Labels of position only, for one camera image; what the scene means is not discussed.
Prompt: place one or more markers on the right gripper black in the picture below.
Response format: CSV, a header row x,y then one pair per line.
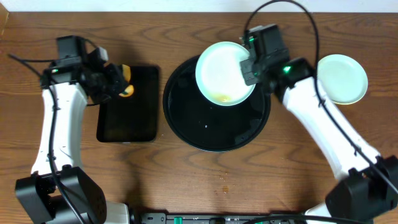
x,y
249,66

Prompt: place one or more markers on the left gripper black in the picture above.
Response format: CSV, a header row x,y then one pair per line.
x,y
115,78

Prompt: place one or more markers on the green yellow sponge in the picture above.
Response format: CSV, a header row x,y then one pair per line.
x,y
129,90

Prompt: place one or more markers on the light blue plate top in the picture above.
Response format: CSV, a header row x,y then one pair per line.
x,y
218,74

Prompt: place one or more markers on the light blue plate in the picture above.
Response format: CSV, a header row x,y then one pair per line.
x,y
218,74
342,77

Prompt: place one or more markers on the yellow plate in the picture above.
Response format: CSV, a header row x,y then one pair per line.
x,y
346,101

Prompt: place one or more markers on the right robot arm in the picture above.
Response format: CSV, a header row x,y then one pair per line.
x,y
367,183

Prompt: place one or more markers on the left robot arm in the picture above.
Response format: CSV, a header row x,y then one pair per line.
x,y
58,190

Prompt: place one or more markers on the rectangular black tray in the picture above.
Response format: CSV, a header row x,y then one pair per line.
x,y
132,119

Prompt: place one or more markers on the round black tray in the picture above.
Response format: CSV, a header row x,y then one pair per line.
x,y
205,125

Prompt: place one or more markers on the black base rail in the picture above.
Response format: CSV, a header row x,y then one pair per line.
x,y
165,218

